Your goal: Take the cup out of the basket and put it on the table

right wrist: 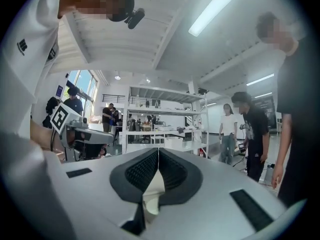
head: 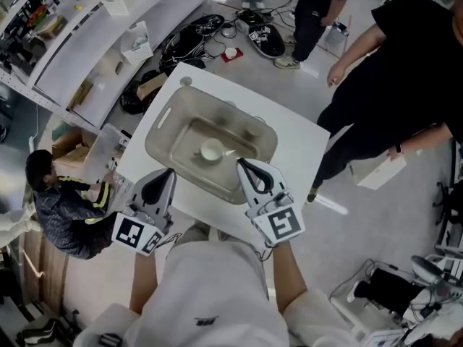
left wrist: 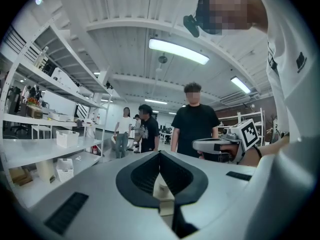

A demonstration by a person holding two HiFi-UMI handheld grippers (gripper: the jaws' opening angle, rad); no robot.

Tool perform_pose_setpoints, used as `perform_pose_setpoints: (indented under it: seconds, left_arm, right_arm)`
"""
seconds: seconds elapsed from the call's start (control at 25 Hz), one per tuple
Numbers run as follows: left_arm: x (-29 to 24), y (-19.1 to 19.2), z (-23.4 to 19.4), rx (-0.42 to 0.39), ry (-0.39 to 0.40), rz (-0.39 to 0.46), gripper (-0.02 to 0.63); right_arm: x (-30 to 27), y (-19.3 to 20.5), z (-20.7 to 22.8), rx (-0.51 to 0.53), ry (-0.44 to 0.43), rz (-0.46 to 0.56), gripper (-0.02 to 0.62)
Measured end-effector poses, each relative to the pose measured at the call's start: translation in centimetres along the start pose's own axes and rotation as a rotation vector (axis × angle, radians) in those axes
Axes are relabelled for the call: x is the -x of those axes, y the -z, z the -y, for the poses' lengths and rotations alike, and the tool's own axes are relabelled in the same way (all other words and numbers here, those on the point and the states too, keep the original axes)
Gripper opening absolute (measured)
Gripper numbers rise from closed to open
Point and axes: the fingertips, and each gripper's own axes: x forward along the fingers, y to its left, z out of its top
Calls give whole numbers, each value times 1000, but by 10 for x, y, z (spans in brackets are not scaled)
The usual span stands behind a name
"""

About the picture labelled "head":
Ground pile of black cables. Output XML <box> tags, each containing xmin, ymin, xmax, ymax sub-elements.
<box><xmin>158</xmin><ymin>12</ymin><xmax>226</xmax><ymax>76</ymax></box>

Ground black oval case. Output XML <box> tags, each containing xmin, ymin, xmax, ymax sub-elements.
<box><xmin>247</xmin><ymin>22</ymin><xmax>286</xmax><ymax>59</ymax></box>

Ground black bag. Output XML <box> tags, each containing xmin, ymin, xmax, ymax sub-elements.
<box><xmin>119</xmin><ymin>69</ymin><xmax>162</xmax><ymax>116</ymax></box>

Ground clear plastic bin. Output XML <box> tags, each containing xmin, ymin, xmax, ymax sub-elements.
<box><xmin>83</xmin><ymin>122</ymin><xmax>132</xmax><ymax>194</ymax></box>

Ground white perforated basket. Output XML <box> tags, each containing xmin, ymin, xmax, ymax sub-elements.
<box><xmin>101</xmin><ymin>0</ymin><xmax>131</xmax><ymax>17</ymax></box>
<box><xmin>120</xmin><ymin>20</ymin><xmax>155</xmax><ymax>66</ymax></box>

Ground translucent grey plastic tub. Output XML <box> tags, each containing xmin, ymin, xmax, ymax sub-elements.
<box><xmin>144</xmin><ymin>86</ymin><xmax>279</xmax><ymax>206</ymax></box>

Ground white side table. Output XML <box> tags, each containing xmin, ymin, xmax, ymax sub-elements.
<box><xmin>329</xmin><ymin>294</ymin><xmax>412</xmax><ymax>347</ymax></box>

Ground black strap buckle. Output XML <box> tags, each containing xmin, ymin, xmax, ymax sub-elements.
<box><xmin>98</xmin><ymin>333</ymin><xmax>123</xmax><ymax>347</ymax></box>

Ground large cardboard box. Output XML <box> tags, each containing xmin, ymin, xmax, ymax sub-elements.
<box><xmin>51</xmin><ymin>127</ymin><xmax>98</xmax><ymax>170</ymax></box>

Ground red mat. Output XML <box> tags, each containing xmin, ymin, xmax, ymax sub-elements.
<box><xmin>221</xmin><ymin>46</ymin><xmax>245</xmax><ymax>64</ymax></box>

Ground white cup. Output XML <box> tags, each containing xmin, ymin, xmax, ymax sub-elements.
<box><xmin>193</xmin><ymin>137</ymin><xmax>226</xmax><ymax>168</ymax></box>

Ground person's left forearm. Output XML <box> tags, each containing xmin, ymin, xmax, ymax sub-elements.
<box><xmin>129</xmin><ymin>246</ymin><xmax>161</xmax><ymax>314</ymax></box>

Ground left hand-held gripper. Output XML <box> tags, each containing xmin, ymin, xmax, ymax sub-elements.
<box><xmin>111</xmin><ymin>168</ymin><xmax>178</xmax><ymax>256</ymax></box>

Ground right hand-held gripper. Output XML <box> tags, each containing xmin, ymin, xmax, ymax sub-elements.
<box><xmin>235</xmin><ymin>157</ymin><xmax>306</xmax><ymax>249</ymax></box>

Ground tan cardboard piece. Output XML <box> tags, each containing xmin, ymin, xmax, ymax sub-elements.
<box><xmin>136</xmin><ymin>72</ymin><xmax>169</xmax><ymax>101</ymax></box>

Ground person's white shirt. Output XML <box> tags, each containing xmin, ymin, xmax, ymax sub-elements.
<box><xmin>74</xmin><ymin>239</ymin><xmax>362</xmax><ymax>347</ymax></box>

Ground black white-soled shoes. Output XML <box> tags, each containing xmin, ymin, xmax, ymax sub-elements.
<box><xmin>16</xmin><ymin>317</ymin><xmax>59</xmax><ymax>346</ymax></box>

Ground black swivel chair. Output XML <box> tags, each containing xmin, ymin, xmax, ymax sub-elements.
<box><xmin>432</xmin><ymin>181</ymin><xmax>463</xmax><ymax>233</ymax></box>

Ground white metal shelf rack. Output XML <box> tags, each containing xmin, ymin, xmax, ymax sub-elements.
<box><xmin>0</xmin><ymin>0</ymin><xmax>215</xmax><ymax>132</ymax></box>

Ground grey waste bin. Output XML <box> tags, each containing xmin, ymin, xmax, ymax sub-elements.
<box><xmin>325</xmin><ymin>20</ymin><xmax>350</xmax><ymax>47</ymax></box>

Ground white flat box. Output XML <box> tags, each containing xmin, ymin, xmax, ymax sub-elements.
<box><xmin>357</xmin><ymin>155</ymin><xmax>408</xmax><ymax>191</ymax></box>

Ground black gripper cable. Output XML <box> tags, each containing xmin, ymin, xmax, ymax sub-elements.
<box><xmin>155</xmin><ymin>232</ymin><xmax>182</xmax><ymax>249</ymax></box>
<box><xmin>252</xmin><ymin>246</ymin><xmax>276</xmax><ymax>264</ymax></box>

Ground person's right forearm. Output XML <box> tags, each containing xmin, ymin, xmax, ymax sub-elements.
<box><xmin>269</xmin><ymin>241</ymin><xmax>309</xmax><ymax>313</ymax></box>

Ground cream rounded object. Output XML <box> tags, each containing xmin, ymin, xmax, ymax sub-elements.
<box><xmin>98</xmin><ymin>54</ymin><xmax>121</xmax><ymax>80</ymax></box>

